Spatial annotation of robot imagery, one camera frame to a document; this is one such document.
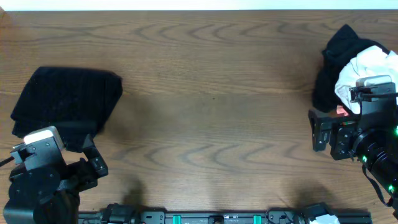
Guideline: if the black velvet skirt with buttons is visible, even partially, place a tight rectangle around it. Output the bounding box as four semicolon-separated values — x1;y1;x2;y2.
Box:
11;67;123;152

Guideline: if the white garment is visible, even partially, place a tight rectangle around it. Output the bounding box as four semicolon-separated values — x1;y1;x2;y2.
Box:
335;45;397;114

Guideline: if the pink garment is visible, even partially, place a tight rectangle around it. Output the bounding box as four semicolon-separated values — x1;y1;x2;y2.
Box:
336;105;349;116

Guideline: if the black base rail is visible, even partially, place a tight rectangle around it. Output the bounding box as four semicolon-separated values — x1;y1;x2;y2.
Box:
78;203;373;224

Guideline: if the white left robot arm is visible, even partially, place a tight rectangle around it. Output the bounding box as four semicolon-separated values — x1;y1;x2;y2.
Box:
3;135;108;223

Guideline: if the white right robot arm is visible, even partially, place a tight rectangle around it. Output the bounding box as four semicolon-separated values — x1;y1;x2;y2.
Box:
308;98;397;217

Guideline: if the dark green garment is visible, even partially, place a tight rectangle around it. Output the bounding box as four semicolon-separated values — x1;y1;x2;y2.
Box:
312;24;390;113

